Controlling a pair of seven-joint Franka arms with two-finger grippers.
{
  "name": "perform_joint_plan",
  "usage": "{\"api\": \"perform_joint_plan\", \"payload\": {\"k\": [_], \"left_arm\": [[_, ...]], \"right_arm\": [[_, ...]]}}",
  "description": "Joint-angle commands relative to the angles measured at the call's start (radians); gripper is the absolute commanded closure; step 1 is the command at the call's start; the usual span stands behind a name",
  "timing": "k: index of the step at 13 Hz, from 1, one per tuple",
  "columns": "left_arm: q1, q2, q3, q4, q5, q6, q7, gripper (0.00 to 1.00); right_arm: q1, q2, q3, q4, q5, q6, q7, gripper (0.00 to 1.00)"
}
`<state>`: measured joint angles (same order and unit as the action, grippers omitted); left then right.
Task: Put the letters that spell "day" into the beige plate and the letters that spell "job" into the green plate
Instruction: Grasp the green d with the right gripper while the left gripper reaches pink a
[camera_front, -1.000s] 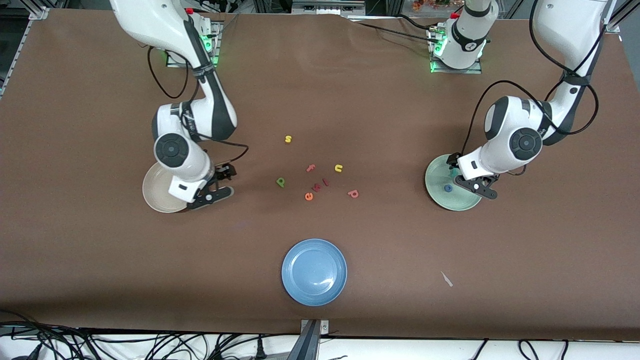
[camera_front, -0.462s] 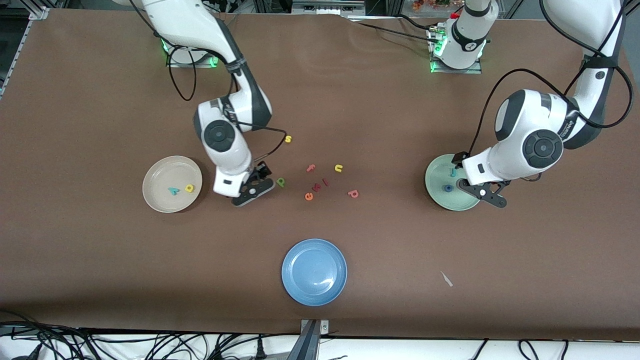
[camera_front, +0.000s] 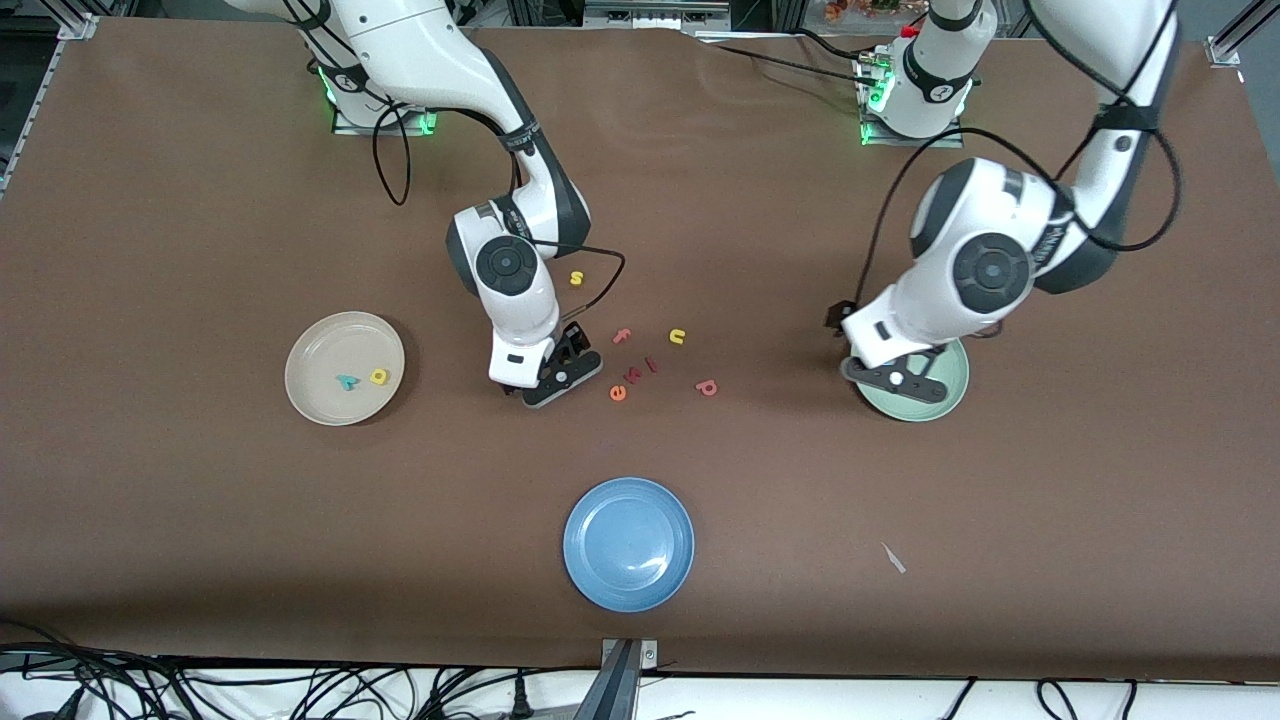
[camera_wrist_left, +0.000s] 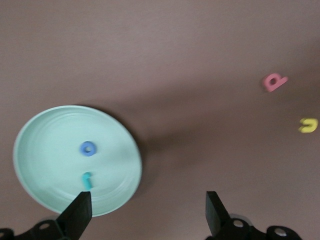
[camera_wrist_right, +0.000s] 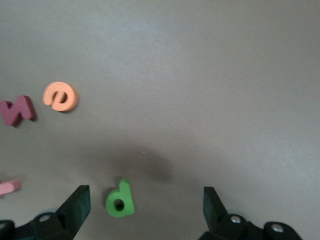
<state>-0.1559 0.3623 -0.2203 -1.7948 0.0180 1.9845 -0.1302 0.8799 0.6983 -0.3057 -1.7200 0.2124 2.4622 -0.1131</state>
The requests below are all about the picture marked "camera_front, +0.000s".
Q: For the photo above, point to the aluminium frame corner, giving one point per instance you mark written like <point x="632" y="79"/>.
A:
<point x="1240" y="35"/>
<point x="78" y="22"/>

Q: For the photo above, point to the white paper scrap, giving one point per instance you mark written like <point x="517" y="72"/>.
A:
<point x="893" y="558"/>

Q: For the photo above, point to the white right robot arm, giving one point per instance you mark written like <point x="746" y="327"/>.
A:
<point x="420" y="50"/>

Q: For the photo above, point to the pink foam letter p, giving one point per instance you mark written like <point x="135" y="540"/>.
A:
<point x="700" y="384"/>

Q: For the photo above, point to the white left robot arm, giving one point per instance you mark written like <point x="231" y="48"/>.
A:
<point x="1100" y="50"/>

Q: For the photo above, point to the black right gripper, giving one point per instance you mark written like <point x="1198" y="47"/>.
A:
<point x="572" y="343"/>

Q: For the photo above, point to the black power plug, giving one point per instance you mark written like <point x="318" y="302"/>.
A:
<point x="520" y="700"/>

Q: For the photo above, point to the brown table cover sheet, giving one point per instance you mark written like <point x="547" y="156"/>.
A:
<point x="640" y="200"/>

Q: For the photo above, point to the brown beige plate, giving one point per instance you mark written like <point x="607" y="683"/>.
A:
<point x="320" y="350"/>

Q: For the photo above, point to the grey metal box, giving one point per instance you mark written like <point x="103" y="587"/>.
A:
<point x="655" y="12"/>

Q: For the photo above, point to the blue plate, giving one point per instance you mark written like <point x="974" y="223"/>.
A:
<point x="628" y="545"/>

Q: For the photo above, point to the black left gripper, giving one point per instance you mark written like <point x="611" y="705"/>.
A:
<point x="834" y="316"/>

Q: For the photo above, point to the green plate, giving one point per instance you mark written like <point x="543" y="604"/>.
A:
<point x="957" y="388"/>

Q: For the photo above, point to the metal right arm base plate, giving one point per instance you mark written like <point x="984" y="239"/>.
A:
<point x="350" y="127"/>

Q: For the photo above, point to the aluminium frame post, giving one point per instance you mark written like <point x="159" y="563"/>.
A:
<point x="620" y="690"/>

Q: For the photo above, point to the orange artificial flowers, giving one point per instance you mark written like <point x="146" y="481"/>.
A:
<point x="860" y="8"/>

